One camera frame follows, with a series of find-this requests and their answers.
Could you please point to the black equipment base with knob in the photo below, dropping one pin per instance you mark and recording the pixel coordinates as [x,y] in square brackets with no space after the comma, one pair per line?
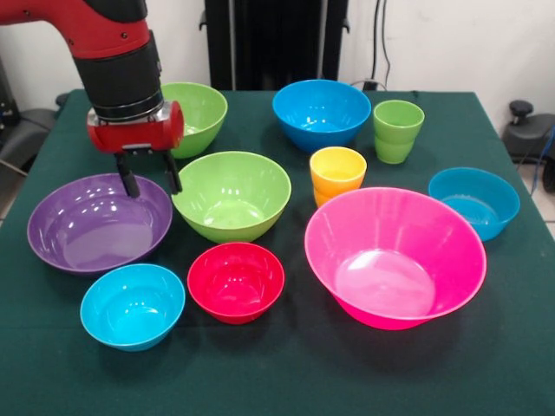
[529,134]

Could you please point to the purple plastic bowl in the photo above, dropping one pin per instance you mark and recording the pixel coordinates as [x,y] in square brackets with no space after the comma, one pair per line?
[95,234]

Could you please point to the yellow plastic cup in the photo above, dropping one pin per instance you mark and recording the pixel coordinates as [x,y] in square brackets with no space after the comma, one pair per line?
[321,198]
[338,177]

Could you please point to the red plastic bowl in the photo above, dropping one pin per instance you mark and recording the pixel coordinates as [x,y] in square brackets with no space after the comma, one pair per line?
[236,281]

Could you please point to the large pink plastic bowl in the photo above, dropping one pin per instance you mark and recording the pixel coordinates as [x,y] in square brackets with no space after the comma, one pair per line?
[390,242]

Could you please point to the green plastic bowl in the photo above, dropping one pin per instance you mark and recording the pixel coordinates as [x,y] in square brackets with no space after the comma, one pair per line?
[232,195]
[199,112]

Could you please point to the green plastic cup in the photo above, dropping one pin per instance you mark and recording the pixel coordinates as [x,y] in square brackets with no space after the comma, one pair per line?
[399,125]
[392,154]

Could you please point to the large blue plastic bowl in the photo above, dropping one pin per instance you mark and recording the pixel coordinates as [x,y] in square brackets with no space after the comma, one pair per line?
[321,108]

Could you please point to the black power plug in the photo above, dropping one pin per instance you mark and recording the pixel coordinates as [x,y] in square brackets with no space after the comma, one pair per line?
[369,84]

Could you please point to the black round knob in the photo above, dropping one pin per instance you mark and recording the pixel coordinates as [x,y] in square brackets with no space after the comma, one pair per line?
[62,99]

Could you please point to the translucent blue plastic bowl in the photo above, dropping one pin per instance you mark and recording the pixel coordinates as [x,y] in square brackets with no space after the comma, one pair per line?
[477,203]

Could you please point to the dark green tablecloth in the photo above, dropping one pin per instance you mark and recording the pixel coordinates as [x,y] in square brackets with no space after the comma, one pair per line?
[277,372]

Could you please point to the small light blue bowl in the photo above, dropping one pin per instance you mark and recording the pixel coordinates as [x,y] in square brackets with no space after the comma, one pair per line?
[130,307]

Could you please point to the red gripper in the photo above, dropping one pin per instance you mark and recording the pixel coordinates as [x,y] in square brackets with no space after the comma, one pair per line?
[134,136]

